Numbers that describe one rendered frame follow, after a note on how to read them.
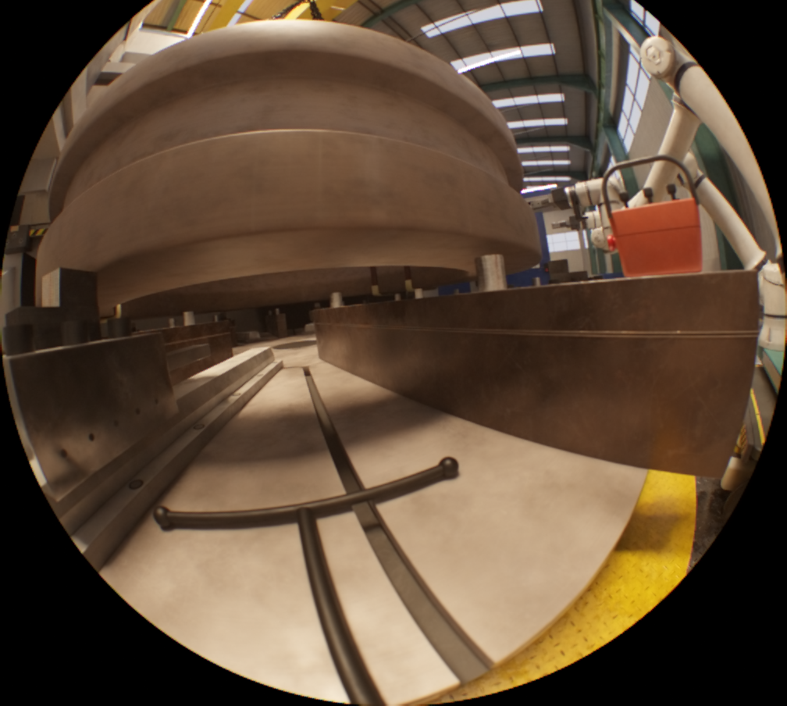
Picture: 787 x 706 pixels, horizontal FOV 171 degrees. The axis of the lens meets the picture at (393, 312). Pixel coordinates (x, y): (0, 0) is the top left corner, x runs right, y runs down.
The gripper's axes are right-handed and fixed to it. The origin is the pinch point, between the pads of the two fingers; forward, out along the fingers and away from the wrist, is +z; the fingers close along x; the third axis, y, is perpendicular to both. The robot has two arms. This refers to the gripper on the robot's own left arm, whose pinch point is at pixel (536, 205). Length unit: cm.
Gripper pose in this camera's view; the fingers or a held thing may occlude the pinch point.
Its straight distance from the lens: 107.7
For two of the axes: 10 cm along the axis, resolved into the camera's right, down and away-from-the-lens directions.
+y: -1.1, -9.9, -0.4
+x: -7.5, 1.1, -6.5
